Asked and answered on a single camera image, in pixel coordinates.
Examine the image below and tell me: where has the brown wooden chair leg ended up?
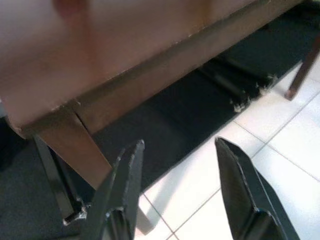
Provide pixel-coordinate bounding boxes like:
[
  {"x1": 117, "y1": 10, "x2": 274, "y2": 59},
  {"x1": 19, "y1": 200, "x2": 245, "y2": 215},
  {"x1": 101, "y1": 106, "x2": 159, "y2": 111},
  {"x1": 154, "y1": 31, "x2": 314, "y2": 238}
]
[{"x1": 284, "y1": 33, "x2": 320, "y2": 101}]

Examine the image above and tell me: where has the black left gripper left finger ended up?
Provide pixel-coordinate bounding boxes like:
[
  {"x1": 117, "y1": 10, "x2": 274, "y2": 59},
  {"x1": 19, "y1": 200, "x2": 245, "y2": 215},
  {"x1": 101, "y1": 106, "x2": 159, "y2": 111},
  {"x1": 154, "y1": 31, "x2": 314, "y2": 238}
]
[{"x1": 80, "y1": 139, "x2": 146, "y2": 240}]

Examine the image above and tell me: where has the brown wooden table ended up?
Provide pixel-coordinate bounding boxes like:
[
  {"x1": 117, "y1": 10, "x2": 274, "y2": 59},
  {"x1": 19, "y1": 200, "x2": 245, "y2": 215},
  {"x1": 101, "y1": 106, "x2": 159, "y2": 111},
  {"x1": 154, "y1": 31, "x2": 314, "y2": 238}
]
[{"x1": 0, "y1": 0, "x2": 306, "y2": 230}]

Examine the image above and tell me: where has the black metal leg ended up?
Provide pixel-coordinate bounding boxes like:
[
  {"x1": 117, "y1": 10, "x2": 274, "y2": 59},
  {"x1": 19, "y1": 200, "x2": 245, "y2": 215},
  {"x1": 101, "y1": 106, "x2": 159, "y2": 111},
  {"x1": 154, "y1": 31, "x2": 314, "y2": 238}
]
[{"x1": 33, "y1": 134, "x2": 88, "y2": 226}]

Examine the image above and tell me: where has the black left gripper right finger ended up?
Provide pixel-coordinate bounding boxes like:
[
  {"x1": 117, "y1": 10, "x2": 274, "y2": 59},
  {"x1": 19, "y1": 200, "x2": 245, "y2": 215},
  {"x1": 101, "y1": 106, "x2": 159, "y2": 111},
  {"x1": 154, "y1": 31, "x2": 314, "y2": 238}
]
[{"x1": 214, "y1": 136, "x2": 302, "y2": 240}]

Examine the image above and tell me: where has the black floor rug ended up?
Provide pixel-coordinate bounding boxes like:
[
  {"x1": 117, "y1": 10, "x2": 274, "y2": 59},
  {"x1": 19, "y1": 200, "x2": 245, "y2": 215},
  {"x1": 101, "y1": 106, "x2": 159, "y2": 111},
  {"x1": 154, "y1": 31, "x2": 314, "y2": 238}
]
[{"x1": 0, "y1": 2, "x2": 320, "y2": 240}]

